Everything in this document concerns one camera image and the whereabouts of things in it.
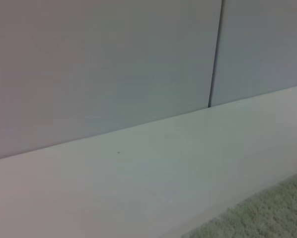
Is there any green terry towel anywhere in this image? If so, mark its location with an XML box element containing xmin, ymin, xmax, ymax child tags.
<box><xmin>180</xmin><ymin>170</ymin><xmax>297</xmax><ymax>238</ymax></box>

